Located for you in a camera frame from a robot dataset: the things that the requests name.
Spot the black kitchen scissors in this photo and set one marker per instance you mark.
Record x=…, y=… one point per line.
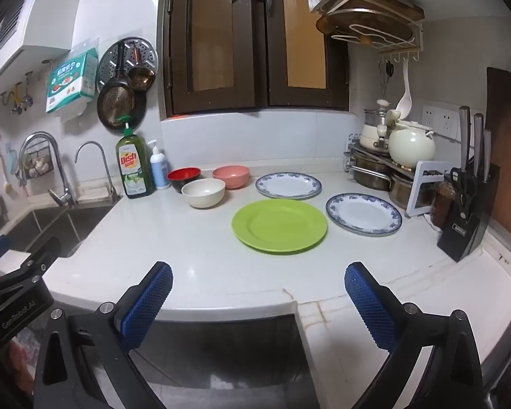
x=463, y=185

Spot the white bowl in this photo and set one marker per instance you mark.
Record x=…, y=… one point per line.
x=203, y=196

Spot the grey cabinet door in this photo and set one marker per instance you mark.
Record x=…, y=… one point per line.
x=221, y=349

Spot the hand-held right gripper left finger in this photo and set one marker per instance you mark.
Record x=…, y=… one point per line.
x=147, y=302

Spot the brown jar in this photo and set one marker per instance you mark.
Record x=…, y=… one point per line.
x=443, y=200

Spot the white frame stand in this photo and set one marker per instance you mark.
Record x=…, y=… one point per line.
x=414, y=202

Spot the rectangular wooden cutting board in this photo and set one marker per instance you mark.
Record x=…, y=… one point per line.
x=391, y=2

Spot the hanging cleaning brush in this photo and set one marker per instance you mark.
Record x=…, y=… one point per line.
x=6, y=179

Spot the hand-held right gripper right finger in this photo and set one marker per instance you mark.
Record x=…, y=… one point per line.
x=370, y=306

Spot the small copper pan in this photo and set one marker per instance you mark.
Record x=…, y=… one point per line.
x=141, y=77

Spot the white wall rack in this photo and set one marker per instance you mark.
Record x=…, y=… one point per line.
x=402, y=49

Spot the dark hanging utensils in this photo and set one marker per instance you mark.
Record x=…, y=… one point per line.
x=385, y=76

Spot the tall steel kitchen faucet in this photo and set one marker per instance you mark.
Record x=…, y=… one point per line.
x=56, y=153

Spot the pink bowl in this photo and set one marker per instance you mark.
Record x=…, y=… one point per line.
x=232, y=177

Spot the cream teapot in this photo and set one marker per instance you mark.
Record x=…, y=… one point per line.
x=411, y=147

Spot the brown wooden window sash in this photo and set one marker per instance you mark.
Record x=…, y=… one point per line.
x=306, y=34
x=213, y=30

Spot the slim steel gooseneck faucet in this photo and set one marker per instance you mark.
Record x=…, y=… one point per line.
x=105, y=166

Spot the metal pot rack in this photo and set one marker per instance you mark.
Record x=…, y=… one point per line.
x=351, y=153

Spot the paper towel pack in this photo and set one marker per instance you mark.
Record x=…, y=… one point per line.
x=70, y=81

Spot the round dark cutting board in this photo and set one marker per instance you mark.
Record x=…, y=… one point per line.
x=366, y=25

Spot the red and black bowl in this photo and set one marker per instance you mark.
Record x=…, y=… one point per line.
x=183, y=174

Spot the white pump bottle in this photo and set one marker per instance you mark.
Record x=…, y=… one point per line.
x=159, y=170

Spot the blue patterned white plate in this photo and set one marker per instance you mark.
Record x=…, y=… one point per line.
x=362, y=217
x=287, y=185

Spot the green plate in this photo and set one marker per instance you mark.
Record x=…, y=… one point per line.
x=276, y=226

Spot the white vented wall appliance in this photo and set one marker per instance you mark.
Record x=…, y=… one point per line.
x=30, y=12

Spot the large brown cutting board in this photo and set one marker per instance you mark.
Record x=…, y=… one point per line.
x=509, y=136

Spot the white wall socket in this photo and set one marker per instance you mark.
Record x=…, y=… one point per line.
x=440, y=121

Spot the metal wall hook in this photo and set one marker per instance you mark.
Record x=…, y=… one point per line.
x=26, y=93
x=9, y=97

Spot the black knife block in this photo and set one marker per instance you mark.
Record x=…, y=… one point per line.
x=464, y=234

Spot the white hanging ladle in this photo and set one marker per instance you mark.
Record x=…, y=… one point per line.
x=406, y=93

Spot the stainless steel sink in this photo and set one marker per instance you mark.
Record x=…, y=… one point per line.
x=47, y=226

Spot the black frying pan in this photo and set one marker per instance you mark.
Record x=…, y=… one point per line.
x=117, y=104

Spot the steel pot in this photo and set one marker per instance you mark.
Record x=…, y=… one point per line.
x=370, y=174
x=402, y=191

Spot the round perforated steamer rack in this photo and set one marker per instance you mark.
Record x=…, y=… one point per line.
x=110, y=61

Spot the green dish soap bottle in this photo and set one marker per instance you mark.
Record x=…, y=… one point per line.
x=133, y=170

